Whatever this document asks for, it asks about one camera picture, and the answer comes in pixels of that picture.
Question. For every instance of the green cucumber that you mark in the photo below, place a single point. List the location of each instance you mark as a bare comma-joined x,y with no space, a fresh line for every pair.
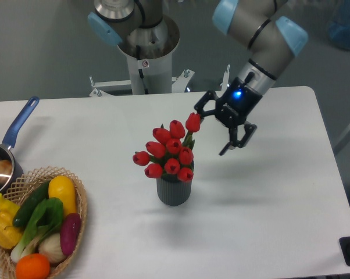
23,215

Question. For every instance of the green bok choy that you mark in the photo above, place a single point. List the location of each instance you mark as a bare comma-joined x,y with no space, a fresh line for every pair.
45,220

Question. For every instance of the blue translucent container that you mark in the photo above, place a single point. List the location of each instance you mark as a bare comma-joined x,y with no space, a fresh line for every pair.
338,28

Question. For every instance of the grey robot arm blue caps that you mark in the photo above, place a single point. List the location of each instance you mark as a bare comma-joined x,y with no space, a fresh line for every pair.
148,38

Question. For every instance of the yellow squash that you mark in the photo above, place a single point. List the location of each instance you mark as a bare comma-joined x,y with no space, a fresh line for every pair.
62,187

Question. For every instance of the purple sweet potato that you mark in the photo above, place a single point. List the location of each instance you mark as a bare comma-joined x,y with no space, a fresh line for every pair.
69,233

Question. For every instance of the beige onion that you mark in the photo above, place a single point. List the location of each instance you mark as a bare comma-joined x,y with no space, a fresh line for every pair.
51,249

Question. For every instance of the brown bread roll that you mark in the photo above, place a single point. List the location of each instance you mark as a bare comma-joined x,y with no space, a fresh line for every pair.
5,171

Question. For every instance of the red tulip bouquet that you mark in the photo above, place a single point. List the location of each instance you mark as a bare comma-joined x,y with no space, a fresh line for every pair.
170,156

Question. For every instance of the woven wicker basket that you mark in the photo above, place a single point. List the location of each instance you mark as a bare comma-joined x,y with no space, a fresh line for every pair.
21,189

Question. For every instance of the blue handled saucepan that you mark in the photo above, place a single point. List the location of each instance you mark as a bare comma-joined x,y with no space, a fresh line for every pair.
10,138

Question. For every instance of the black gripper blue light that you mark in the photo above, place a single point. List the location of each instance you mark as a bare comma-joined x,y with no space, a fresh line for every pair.
236,106

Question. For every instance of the yellow bell pepper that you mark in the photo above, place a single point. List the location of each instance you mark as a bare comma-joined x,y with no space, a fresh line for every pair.
9,234

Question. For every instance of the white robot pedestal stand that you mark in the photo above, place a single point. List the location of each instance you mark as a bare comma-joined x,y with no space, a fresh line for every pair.
146,77

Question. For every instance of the dark grey ribbed vase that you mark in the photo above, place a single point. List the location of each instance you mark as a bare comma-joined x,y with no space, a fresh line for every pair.
172,191

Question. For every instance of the orange fruit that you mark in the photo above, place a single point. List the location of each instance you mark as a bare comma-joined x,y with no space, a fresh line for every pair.
33,266

